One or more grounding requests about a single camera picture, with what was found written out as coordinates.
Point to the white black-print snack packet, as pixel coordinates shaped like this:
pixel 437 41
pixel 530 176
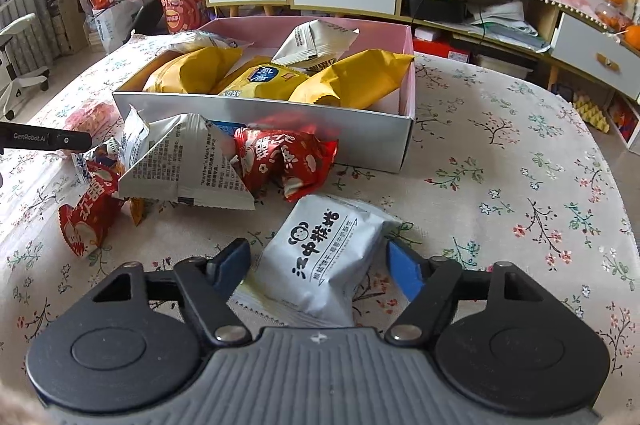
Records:
pixel 325 255

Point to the wooden low sideboard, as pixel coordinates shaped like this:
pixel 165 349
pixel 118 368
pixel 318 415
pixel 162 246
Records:
pixel 547 25

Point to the yellow egg tray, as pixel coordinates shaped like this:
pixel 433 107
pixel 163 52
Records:
pixel 592 112

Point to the clear storage box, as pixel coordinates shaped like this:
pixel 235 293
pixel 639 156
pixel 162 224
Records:
pixel 500 65

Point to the white shopping bag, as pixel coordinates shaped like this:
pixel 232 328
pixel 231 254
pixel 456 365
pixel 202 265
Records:
pixel 112 27

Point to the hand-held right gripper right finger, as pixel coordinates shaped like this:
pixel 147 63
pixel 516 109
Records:
pixel 405 267

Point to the orange cracker packet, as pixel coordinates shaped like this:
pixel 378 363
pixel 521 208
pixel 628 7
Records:
pixel 137 211

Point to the pink silver cardboard box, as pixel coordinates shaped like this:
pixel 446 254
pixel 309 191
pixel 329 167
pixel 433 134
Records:
pixel 300 125

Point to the yellow blue snack packet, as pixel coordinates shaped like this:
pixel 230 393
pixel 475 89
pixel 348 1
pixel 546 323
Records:
pixel 260 82

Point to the white printed carton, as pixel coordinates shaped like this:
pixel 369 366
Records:
pixel 625 120

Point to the white sideboard drawer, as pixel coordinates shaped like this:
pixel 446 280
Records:
pixel 585 50

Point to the clear jar of small oranges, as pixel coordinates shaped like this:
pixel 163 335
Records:
pixel 611 16

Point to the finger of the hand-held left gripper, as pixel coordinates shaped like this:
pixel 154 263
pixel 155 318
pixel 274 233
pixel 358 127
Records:
pixel 45 138

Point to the translucent white snack packet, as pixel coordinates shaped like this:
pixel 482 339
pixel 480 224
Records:
pixel 200 40

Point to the stack of papers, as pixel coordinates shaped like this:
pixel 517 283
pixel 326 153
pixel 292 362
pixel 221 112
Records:
pixel 505 25

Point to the pink snack packet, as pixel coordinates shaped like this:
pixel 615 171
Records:
pixel 95 115

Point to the red carton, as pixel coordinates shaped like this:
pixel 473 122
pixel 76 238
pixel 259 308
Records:
pixel 457 55

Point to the white grey-print snack packet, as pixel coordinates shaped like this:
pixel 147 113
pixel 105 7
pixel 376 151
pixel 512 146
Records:
pixel 185 165
pixel 315 40

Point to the grey office chair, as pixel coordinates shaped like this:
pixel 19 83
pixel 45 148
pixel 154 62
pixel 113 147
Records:
pixel 22 80

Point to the red snack packet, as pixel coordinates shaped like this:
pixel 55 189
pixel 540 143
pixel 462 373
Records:
pixel 87 215
pixel 280 160

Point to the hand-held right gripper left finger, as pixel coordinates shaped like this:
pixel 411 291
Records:
pixel 232 267

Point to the large yellow snack packet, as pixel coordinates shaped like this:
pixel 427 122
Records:
pixel 195 70
pixel 350 77

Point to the red printed gift bag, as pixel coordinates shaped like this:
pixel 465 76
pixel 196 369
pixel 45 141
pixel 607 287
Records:
pixel 180 12

